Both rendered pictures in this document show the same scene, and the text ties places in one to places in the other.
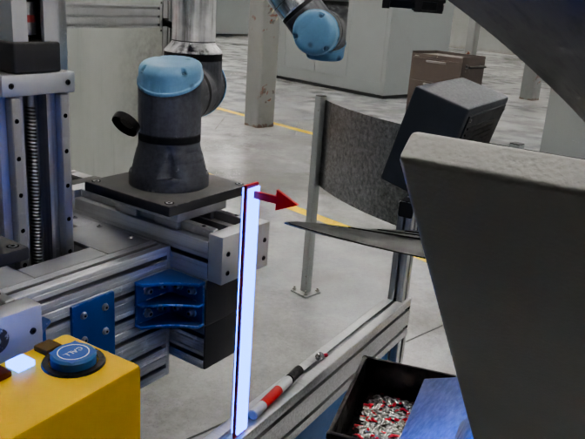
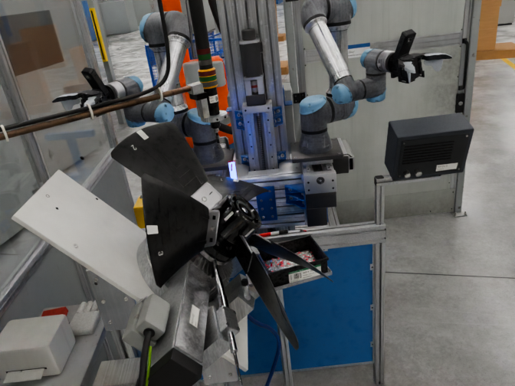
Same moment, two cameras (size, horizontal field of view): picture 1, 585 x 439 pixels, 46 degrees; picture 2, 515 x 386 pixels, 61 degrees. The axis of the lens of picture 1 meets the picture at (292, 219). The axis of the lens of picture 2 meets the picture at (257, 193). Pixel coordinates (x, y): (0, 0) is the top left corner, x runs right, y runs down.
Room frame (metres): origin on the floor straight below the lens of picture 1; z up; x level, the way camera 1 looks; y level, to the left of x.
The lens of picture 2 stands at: (0.11, -1.27, 1.76)
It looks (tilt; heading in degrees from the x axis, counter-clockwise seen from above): 26 degrees down; 61
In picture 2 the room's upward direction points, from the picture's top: 7 degrees counter-clockwise
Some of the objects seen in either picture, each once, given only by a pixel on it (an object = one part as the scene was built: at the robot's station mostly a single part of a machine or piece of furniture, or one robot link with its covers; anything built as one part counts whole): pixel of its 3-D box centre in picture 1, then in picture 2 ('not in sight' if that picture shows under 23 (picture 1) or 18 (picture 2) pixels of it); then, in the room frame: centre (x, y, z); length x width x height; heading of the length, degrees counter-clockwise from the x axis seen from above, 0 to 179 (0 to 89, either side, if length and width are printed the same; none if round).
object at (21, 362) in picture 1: (20, 362); not in sight; (0.54, 0.23, 1.08); 0.02 x 0.02 x 0.01; 59
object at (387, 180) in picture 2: (429, 196); (407, 177); (1.31, -0.26, 1.04); 0.24 x 0.03 x 0.03; 149
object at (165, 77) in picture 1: (171, 94); (314, 112); (1.29, 0.24, 1.20); 0.13 x 0.12 x 0.14; 172
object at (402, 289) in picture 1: (403, 250); (378, 201); (1.22, -0.21, 0.96); 0.03 x 0.03 x 0.20; 59
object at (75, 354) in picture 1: (73, 358); not in sight; (0.55, 0.19, 1.08); 0.04 x 0.04 x 0.02
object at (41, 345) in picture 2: not in sight; (31, 351); (-0.01, -0.12, 0.92); 0.17 x 0.16 x 0.11; 149
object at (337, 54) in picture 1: (326, 30); (372, 86); (1.36, -0.04, 1.34); 0.11 x 0.08 x 0.11; 172
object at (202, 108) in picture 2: not in sight; (208, 100); (0.57, -0.25, 1.50); 0.09 x 0.07 x 0.10; 4
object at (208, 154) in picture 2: not in sight; (207, 148); (0.88, 0.52, 1.09); 0.15 x 0.15 x 0.10
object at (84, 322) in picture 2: not in sight; (86, 316); (0.15, -0.01, 0.87); 0.15 x 0.09 x 0.02; 59
